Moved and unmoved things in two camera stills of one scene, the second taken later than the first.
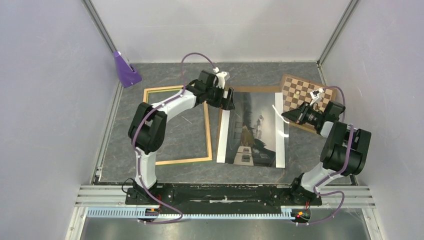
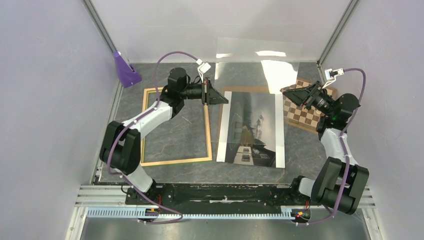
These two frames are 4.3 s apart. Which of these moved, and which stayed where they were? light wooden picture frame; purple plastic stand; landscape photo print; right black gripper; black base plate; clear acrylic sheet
Moved: right black gripper; clear acrylic sheet
Stayed: landscape photo print; purple plastic stand; black base plate; light wooden picture frame
